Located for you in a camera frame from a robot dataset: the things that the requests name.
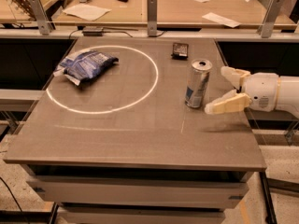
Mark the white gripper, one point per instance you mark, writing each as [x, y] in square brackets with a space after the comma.
[261, 90]

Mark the silver blue redbull can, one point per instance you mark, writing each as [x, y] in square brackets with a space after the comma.
[198, 78]

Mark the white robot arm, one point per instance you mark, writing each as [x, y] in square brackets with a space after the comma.
[287, 96]

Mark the blue chip bag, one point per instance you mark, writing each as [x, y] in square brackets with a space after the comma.
[84, 65]

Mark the small black device on table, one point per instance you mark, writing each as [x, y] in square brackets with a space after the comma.
[180, 51]

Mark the white paper slip right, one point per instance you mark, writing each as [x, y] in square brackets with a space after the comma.
[221, 20]

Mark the black power adapter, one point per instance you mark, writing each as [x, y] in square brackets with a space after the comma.
[92, 31]

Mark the white paper sheet left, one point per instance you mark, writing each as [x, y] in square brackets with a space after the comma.
[86, 12]

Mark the white drawer cabinet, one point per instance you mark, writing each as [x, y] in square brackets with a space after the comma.
[104, 200]

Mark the right metal bracket post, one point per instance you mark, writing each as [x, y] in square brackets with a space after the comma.
[267, 26]

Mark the metal bracket post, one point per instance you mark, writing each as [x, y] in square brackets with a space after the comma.
[267, 26]
[152, 17]
[43, 23]

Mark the middle metal bracket post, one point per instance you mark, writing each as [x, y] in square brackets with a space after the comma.
[152, 17]

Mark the left metal bracket post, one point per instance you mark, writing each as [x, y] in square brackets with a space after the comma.
[43, 23]

